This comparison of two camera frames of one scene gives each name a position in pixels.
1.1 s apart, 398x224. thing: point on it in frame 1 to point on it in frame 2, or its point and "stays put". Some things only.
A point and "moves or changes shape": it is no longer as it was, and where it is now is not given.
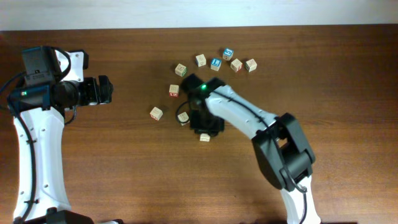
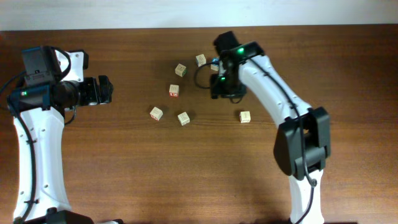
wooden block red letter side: (174, 91) stays put
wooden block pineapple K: (183, 118) stays put
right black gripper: (217, 127) to (237, 92)
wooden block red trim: (156, 114) stays put
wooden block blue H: (204, 137) moves or changes shape
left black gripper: (92, 94) stays put
